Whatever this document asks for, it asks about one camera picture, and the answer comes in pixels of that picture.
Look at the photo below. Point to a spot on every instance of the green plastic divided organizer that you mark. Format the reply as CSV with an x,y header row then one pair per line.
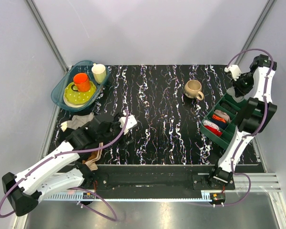
x,y
224,134

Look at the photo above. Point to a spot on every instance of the light grey garment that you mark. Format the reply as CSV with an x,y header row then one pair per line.
x,y
77,121

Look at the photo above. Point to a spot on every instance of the yellow green dotted plate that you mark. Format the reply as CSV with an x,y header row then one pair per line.
x,y
76,99

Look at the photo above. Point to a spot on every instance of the beige ceramic mug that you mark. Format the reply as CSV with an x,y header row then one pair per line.
x,y
193,90

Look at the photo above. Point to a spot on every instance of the orange cup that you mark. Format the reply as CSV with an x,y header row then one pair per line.
x,y
81,83

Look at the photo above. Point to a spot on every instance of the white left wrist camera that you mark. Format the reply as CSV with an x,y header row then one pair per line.
x,y
129,122

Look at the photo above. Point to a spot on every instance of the navy blue rolled underwear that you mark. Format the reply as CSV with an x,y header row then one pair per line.
x,y
221,125

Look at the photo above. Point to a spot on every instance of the cream yellow cup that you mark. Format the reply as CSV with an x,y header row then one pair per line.
x,y
99,72

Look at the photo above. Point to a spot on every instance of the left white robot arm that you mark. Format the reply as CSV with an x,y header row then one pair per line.
x,y
70,165

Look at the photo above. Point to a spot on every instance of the beige tan garment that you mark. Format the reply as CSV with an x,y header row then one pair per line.
x,y
92,159

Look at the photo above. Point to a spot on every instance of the grey underwear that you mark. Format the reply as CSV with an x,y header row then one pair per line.
x,y
231,91

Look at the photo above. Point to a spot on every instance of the pinkish beige rolled underwear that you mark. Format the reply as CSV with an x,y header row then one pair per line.
x,y
223,115

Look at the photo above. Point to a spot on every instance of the red white rolled underwear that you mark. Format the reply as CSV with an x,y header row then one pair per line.
x,y
212,126

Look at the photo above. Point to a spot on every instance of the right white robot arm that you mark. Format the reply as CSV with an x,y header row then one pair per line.
x,y
252,117

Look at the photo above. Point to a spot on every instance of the orange black rolled underwear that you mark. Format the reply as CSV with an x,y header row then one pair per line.
x,y
218,118

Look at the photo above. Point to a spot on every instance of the black white striped rolled underwear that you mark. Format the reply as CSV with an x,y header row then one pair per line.
x,y
228,107

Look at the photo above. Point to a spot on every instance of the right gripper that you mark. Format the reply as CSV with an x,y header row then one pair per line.
x,y
240,91

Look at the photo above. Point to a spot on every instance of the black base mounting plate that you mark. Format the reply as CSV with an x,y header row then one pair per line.
x,y
154,182

